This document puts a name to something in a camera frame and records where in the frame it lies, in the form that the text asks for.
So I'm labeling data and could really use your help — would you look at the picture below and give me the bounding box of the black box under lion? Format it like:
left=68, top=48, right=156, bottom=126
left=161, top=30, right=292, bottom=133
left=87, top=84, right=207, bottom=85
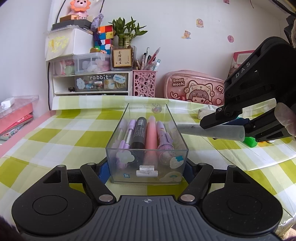
left=52, top=19, right=91, bottom=30

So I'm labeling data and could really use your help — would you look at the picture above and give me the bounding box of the gloved right hand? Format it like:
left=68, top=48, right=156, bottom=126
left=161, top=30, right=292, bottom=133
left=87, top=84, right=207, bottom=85
left=274, top=102, right=296, bottom=137

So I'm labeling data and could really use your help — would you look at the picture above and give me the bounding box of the pink perforated pen holder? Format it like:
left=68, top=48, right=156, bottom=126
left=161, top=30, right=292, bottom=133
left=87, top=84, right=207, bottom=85
left=133, top=70, right=157, bottom=97

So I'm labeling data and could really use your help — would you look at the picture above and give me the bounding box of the light blue pen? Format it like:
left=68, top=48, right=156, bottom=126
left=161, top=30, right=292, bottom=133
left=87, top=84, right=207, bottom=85
left=177, top=124, right=245, bottom=142

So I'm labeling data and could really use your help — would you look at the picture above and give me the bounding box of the white eraser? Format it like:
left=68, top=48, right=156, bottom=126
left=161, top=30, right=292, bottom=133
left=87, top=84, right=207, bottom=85
left=197, top=109, right=215, bottom=120

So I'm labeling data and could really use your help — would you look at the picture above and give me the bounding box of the colourful rubik cube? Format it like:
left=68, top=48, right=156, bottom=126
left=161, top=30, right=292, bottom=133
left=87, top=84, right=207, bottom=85
left=93, top=25, right=114, bottom=54

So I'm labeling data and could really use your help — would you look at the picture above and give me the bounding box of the black grey marker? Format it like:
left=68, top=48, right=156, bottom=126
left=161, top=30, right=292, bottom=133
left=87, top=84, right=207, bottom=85
left=131, top=117, right=147, bottom=149

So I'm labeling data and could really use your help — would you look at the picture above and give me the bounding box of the red pink book stack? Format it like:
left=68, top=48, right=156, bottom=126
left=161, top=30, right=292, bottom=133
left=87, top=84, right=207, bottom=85
left=1, top=95, right=39, bottom=144

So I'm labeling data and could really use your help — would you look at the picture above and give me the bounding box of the lucky bamboo plant pot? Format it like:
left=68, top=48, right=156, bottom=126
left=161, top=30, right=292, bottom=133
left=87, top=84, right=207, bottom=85
left=108, top=16, right=149, bottom=70

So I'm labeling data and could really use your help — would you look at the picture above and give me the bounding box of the green cap highlighter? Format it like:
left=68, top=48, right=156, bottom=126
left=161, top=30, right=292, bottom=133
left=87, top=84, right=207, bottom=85
left=243, top=137, right=257, bottom=148

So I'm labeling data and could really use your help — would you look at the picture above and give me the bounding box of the clear plastic organizer box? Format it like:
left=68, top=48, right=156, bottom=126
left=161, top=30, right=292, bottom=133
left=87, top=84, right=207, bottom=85
left=106, top=103, right=189, bottom=185

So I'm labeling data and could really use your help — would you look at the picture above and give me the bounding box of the orange lion figurine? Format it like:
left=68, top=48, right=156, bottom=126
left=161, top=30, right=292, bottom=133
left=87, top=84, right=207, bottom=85
left=68, top=0, right=91, bottom=19

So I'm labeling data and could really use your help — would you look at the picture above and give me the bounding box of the white drawer organizer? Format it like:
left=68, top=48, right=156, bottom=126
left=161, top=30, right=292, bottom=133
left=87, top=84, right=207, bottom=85
left=45, top=26, right=133, bottom=97

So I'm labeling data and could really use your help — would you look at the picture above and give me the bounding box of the pink cartoon pencil case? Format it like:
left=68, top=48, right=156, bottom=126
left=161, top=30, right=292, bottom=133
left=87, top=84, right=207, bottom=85
left=163, top=70, right=224, bottom=106

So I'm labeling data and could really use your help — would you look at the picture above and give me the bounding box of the boxed comic book set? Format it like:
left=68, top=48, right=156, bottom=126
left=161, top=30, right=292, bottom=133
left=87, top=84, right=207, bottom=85
left=228, top=50, right=254, bottom=77

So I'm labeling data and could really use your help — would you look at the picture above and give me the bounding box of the purple cartoon pen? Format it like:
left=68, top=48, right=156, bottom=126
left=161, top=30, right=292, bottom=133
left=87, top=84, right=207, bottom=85
left=157, top=121, right=174, bottom=165

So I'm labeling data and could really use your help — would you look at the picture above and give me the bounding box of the pink highlighter pen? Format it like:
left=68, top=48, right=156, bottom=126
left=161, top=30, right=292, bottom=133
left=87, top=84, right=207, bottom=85
left=143, top=116, right=158, bottom=170

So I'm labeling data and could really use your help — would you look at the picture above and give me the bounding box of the white charger plug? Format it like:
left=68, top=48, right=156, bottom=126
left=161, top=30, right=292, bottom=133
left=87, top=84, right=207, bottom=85
left=1, top=97, right=15, bottom=109

